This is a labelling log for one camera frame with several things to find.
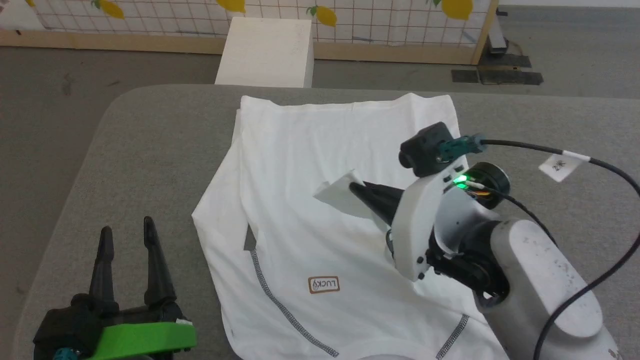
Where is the wooden base rail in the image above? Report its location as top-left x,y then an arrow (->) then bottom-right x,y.
0,30 -> 476,65

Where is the wooden frame wire mesh fence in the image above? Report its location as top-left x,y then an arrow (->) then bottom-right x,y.
25,0 -> 493,48

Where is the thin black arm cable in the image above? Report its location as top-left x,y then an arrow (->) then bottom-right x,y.
470,182 -> 558,247

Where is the white rectangular block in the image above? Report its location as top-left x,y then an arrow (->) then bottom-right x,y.
215,17 -> 315,89

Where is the black and green left gripper body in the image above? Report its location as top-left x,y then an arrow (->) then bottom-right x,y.
32,292 -> 198,360

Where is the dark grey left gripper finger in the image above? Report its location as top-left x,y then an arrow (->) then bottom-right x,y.
142,216 -> 177,307
89,226 -> 119,304

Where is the white long-sleeve shirt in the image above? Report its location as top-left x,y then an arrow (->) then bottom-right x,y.
191,92 -> 511,360

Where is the wooden frame post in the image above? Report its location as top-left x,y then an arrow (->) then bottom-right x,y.
470,0 -> 501,66

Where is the white cable label tag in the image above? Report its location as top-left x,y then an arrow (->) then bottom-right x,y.
538,152 -> 591,182

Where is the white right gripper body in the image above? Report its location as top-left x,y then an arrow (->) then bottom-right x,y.
390,167 -> 471,282

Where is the grey metal stand leg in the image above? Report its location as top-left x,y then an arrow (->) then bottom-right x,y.
487,20 -> 511,55

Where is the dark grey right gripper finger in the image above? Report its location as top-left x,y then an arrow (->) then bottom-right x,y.
348,181 -> 406,204
352,192 -> 402,230

